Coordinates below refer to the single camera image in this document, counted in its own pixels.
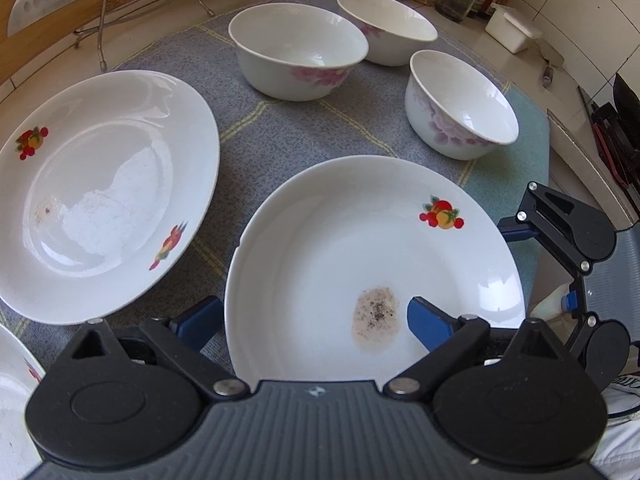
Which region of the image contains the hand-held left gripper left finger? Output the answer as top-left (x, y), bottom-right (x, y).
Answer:
top-left (70, 296), bottom-right (252, 402)

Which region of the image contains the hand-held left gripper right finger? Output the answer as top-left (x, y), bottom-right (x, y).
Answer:
top-left (382, 296), bottom-right (565, 401)

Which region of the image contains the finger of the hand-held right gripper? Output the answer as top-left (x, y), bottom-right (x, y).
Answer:
top-left (497, 182), bottom-right (597, 274)
top-left (560, 271), bottom-right (599, 357)

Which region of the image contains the white fruit-print plate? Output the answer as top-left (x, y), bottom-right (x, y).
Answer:
top-left (0, 324), bottom-right (47, 480)
top-left (0, 70), bottom-right (221, 326)
top-left (224, 155), bottom-right (527, 384)

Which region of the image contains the white pink-flower bowl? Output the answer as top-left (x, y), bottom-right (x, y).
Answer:
top-left (336, 0), bottom-right (439, 67)
top-left (405, 50), bottom-right (519, 161)
top-left (228, 2), bottom-right (370, 101)

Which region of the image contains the person's right hand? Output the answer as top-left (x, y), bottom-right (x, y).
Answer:
top-left (529, 285), bottom-right (574, 322)

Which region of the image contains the gas stove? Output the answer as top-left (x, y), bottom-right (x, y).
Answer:
top-left (547, 72), bottom-right (640, 231)

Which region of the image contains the white garment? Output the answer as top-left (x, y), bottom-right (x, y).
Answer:
top-left (595, 370), bottom-right (640, 480)

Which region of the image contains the metal scraper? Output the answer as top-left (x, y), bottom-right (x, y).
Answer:
top-left (537, 40), bottom-right (566, 89)

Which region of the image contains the white plastic container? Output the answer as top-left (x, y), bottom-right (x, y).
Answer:
top-left (485, 4), bottom-right (544, 54)

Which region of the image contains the grey checked mat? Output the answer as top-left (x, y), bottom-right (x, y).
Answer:
top-left (0, 0), bottom-right (551, 376)

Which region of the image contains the bamboo cutting board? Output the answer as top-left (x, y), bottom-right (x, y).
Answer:
top-left (0, 0), bottom-right (262, 86)

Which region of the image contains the metal wire rack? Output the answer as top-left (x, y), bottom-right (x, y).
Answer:
top-left (74, 0), bottom-right (216, 73)

